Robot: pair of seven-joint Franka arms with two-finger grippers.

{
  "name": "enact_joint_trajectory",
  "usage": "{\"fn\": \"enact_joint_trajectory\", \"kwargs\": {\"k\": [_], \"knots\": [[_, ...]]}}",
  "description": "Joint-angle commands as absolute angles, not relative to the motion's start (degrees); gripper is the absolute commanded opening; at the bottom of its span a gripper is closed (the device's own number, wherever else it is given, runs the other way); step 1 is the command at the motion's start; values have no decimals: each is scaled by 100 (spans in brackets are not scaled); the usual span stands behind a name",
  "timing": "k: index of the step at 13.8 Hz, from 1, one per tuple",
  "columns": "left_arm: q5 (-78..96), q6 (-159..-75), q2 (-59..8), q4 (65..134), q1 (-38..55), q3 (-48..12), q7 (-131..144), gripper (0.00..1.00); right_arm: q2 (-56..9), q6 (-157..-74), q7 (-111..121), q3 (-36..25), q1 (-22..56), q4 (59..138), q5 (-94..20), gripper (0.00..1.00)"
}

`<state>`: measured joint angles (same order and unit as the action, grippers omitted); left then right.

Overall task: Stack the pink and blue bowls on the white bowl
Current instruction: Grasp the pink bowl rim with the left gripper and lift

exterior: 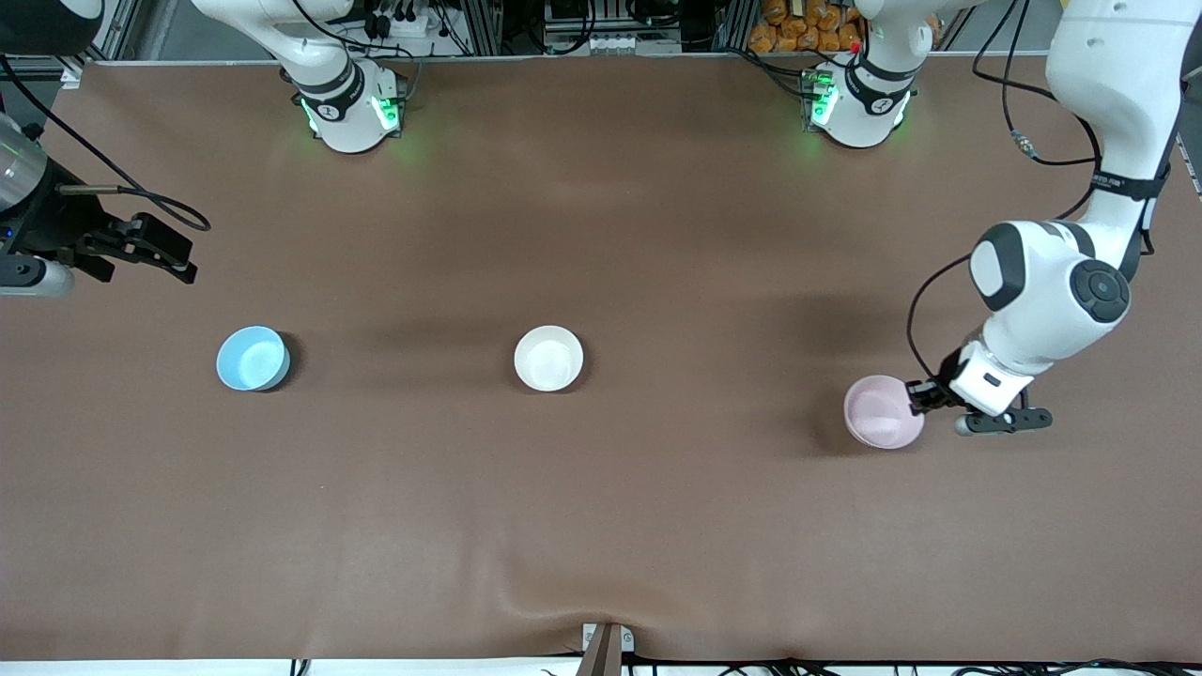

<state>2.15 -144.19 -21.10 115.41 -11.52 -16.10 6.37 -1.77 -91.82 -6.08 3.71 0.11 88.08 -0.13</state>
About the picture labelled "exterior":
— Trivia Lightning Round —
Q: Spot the pink bowl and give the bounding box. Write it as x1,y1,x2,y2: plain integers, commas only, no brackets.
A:
843,375,927,451

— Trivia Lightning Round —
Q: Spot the blue bowl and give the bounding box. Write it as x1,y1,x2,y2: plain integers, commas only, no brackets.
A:
216,326,291,392

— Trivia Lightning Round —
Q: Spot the white bowl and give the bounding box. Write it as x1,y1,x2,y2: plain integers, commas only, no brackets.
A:
514,325,585,392

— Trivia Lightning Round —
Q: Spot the white power strip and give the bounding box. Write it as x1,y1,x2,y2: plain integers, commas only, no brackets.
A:
362,0,450,40

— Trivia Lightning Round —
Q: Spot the brown table mat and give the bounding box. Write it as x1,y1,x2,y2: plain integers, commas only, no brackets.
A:
0,52,1202,663

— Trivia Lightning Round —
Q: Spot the bag of orange buns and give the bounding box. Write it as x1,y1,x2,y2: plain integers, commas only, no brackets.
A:
748,0,942,54

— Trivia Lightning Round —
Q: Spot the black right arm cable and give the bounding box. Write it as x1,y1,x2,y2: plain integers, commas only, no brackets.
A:
0,56,212,234

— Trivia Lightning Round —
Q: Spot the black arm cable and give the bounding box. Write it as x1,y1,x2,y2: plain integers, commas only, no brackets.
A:
0,56,212,234
906,0,1161,384

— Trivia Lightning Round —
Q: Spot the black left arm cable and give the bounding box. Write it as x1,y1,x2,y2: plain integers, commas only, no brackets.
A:
906,0,1161,384

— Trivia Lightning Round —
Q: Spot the aluminium frame profile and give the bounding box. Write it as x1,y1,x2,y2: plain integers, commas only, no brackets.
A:
54,0,144,87

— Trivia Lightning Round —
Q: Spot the metal table edge bracket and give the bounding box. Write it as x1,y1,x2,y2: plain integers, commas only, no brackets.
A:
581,622,636,676

